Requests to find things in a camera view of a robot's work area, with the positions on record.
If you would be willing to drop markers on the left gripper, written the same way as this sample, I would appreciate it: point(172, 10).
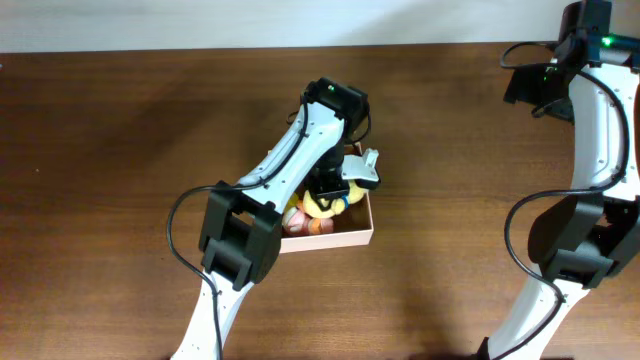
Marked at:
point(326, 194)

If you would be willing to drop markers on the yellow plush duck toy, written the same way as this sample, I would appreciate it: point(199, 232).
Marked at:
point(323, 208)

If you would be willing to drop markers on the pink white bunny figurine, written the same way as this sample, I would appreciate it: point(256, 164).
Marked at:
point(296, 223)

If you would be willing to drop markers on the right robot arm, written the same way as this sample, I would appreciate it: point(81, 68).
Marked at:
point(592, 233)

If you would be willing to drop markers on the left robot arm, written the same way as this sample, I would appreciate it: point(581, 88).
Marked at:
point(241, 234)

